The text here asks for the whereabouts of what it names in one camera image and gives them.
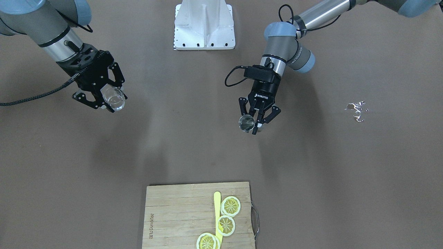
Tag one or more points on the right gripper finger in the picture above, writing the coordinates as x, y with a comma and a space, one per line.
99, 101
116, 85

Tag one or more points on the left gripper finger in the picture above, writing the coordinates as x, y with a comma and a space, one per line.
261, 120
243, 101

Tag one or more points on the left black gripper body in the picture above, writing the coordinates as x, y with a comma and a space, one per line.
265, 93

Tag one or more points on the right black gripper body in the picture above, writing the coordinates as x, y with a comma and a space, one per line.
94, 82

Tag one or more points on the clear glass shaker cup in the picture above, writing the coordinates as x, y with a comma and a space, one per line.
114, 96

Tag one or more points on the steel measuring cup jigger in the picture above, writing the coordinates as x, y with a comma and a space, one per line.
246, 123

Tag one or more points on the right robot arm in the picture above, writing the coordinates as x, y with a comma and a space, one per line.
50, 24

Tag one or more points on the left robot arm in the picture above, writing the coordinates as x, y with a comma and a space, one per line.
336, 65

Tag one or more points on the spilled liquid puddle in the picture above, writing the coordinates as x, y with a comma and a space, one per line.
358, 109

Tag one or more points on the yellow plastic knife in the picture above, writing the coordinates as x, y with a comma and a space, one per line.
217, 201

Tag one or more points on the lemon slice far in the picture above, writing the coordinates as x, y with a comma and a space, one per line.
230, 206

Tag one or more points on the lemon slice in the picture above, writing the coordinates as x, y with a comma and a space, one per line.
207, 241
230, 206
225, 225

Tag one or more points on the lemon slice middle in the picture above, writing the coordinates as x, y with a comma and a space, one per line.
225, 225

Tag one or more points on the wooden cutting board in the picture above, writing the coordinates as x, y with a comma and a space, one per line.
175, 215

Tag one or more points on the lemon slice near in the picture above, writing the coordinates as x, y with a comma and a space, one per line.
207, 241

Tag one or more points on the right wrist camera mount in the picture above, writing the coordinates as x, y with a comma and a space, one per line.
80, 60

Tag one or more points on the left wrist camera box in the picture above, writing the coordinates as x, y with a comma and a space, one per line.
262, 74

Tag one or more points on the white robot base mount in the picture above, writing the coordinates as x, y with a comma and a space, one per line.
204, 24

